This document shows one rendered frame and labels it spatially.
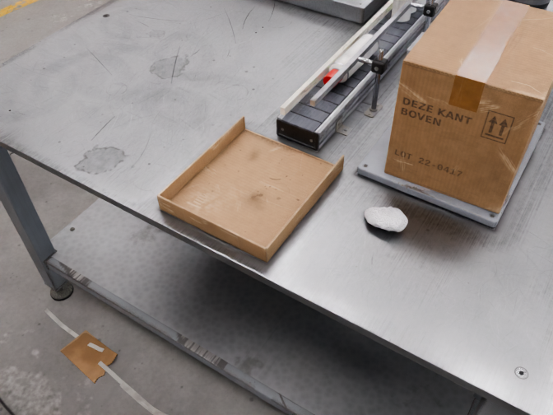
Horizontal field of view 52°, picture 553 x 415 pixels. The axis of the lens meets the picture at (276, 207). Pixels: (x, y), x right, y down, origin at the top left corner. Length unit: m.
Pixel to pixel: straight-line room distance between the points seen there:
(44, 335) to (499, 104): 1.61
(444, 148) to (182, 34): 0.89
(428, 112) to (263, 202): 0.36
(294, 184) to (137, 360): 0.97
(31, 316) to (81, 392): 0.36
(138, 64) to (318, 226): 0.74
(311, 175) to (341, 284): 0.28
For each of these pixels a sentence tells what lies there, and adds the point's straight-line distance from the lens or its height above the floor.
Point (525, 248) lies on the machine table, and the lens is 1.16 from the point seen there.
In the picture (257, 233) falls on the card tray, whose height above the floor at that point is 0.83.
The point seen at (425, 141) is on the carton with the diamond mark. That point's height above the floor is 0.97.
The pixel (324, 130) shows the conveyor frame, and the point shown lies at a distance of 1.26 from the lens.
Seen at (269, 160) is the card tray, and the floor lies 0.83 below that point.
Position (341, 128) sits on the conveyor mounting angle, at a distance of 1.33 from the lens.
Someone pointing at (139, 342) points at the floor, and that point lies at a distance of 1.98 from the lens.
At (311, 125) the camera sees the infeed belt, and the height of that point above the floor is 0.88.
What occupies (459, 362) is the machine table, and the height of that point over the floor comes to 0.83.
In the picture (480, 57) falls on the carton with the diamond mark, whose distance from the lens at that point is 1.08.
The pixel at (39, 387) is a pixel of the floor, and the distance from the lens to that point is 2.00.
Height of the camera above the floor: 1.66
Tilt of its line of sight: 47 degrees down
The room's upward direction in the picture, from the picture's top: 1 degrees counter-clockwise
